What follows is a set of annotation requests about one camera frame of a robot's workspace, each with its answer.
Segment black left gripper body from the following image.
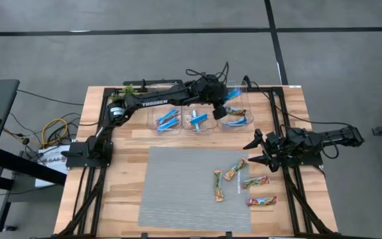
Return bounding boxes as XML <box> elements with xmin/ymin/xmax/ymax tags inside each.
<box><xmin>192</xmin><ymin>74</ymin><xmax>229</xmax><ymax>108</ymax></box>

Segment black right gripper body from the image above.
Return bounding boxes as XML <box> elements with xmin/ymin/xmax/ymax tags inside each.
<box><xmin>262</xmin><ymin>129</ymin><xmax>298</xmax><ymax>173</ymax></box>

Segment green orange granola bar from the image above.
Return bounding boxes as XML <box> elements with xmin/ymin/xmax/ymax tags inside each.
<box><xmin>213</xmin><ymin>169</ymin><xmax>225</xmax><ymax>202</ymax></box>
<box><xmin>246</xmin><ymin>195</ymin><xmax>279</xmax><ymax>206</ymax></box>
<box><xmin>241</xmin><ymin>175</ymin><xmax>271</xmax><ymax>189</ymax></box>
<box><xmin>223</xmin><ymin>157</ymin><xmax>249</xmax><ymax>181</ymax></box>

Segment clear plastic bin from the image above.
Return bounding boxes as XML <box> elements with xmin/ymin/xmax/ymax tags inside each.
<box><xmin>180</xmin><ymin>99</ymin><xmax>218</xmax><ymax>133</ymax></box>
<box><xmin>216</xmin><ymin>81</ymin><xmax>255</xmax><ymax>130</ymax></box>
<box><xmin>146</xmin><ymin>84</ymin><xmax>182</xmax><ymax>136</ymax></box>

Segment grey woven placemat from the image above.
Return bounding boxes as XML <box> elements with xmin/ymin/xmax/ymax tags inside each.
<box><xmin>137</xmin><ymin>145</ymin><xmax>252</xmax><ymax>233</ymax></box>

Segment white printed box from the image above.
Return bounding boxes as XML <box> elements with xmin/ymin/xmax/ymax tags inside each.
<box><xmin>34</xmin><ymin>144</ymin><xmax>72</xmax><ymax>189</ymax></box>

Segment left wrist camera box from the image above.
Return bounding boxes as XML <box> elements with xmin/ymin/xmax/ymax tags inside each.
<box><xmin>206</xmin><ymin>74</ymin><xmax>227</xmax><ymax>89</ymax></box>

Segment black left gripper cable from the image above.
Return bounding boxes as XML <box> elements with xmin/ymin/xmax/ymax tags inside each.
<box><xmin>184</xmin><ymin>61</ymin><xmax>230</xmax><ymax>88</ymax></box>

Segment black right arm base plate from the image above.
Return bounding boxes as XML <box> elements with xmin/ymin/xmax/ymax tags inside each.
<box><xmin>277</xmin><ymin>155</ymin><xmax>324</xmax><ymax>169</ymax></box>

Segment long black right arm cable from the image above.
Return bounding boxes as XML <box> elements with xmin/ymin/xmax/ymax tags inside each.
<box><xmin>243</xmin><ymin>75</ymin><xmax>354</xmax><ymax>129</ymax></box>

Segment black right arm cable loop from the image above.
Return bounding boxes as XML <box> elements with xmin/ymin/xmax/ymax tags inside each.
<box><xmin>320</xmin><ymin>132</ymin><xmax>341</xmax><ymax>159</ymax></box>

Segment black aluminium rig frame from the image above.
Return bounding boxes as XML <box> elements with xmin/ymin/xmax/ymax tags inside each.
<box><xmin>50</xmin><ymin>78</ymin><xmax>344</xmax><ymax>239</ymax></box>

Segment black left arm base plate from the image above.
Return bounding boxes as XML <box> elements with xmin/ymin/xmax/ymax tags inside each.
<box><xmin>60</xmin><ymin>141</ymin><xmax>114</xmax><ymax>169</ymax></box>

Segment black floor cable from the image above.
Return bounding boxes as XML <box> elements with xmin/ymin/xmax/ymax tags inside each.
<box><xmin>8</xmin><ymin>88</ymin><xmax>89</xmax><ymax>160</ymax></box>

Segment yellow floor cable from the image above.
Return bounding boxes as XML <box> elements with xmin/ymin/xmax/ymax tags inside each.
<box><xmin>40</xmin><ymin>118</ymin><xmax>70</xmax><ymax>149</ymax></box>

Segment black desk leg frame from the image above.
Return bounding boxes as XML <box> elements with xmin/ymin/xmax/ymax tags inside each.
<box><xmin>0</xmin><ymin>147</ymin><xmax>68</xmax><ymax>233</ymax></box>

